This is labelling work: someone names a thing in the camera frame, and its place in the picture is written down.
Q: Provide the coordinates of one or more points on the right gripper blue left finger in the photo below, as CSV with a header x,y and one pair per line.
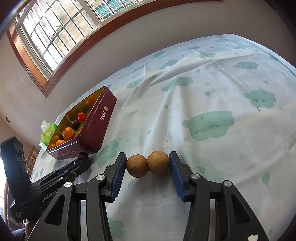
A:
x,y
114,176

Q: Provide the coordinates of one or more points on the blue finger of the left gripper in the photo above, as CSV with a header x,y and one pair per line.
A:
x,y
66,172
54,187

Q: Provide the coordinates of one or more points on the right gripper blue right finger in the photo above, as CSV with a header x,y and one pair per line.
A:
x,y
181,176

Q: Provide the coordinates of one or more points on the brown longan front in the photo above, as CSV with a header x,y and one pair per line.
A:
x,y
137,166

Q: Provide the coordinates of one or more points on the brown longan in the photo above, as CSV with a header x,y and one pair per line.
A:
x,y
158,162
137,166

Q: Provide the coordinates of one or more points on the brown longan back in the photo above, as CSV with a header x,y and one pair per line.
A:
x,y
158,162

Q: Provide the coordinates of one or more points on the small orange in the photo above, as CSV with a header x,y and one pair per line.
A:
x,y
59,142

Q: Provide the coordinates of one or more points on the large orange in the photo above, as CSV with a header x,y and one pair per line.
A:
x,y
68,133

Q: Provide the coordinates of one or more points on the large dark wrinkled fruit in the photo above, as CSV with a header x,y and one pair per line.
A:
x,y
75,125

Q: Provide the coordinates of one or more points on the red tomato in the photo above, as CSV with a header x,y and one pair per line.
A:
x,y
81,117

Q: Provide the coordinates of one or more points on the person's left hand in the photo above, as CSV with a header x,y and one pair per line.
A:
x,y
29,226

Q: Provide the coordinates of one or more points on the wooden chair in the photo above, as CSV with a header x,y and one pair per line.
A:
x,y
30,160

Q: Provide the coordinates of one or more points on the green tissue pack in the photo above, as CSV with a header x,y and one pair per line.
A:
x,y
48,130

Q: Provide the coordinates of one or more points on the red gold toffee tin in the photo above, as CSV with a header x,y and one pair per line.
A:
x,y
90,135

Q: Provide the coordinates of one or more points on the white cloud-pattern tablecloth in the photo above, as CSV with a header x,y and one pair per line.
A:
x,y
226,105

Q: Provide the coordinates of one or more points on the wooden framed barred window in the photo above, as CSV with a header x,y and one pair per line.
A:
x,y
48,37

